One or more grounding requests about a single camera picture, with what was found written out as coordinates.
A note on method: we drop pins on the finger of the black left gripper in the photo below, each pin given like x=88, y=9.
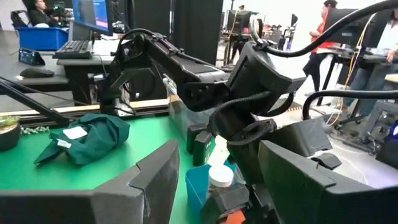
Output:
x=227, y=199
x=258, y=208

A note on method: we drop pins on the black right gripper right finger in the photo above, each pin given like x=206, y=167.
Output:
x=311, y=196

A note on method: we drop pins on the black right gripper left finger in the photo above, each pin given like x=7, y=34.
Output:
x=124, y=199

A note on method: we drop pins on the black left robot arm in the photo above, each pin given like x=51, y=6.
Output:
x=186, y=67

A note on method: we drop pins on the white-lid bagel seasoning jar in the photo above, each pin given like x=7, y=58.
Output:
x=220, y=177

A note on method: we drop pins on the blue plastic basket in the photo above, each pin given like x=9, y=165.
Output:
x=196, y=186

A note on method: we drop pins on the dark green cloth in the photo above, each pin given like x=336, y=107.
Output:
x=93, y=143

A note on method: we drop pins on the clear plastic storage bin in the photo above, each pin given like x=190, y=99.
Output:
x=183, y=115

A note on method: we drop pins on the small white cloth tag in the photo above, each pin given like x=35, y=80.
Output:
x=63, y=143

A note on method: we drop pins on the large white cloth tag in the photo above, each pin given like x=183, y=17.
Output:
x=75, y=132

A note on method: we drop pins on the wooden table board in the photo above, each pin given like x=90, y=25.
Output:
x=77, y=109

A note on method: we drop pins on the potted succulent plant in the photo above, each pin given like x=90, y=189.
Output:
x=9, y=133

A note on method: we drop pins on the person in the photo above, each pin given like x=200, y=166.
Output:
x=373, y=71
x=42, y=14
x=320, y=37

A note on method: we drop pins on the grey desk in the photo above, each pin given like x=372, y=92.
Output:
x=40, y=82

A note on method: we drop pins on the black partition panel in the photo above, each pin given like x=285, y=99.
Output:
x=192, y=28

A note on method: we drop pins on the black computer mouse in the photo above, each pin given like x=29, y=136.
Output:
x=36, y=73

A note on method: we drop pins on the black keyboard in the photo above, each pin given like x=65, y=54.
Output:
x=73, y=49

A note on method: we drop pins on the blue storage tub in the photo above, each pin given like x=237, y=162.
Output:
x=42, y=39

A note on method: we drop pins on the computer monitor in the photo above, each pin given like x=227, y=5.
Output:
x=93, y=15

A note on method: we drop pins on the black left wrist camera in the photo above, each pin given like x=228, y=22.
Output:
x=301, y=138

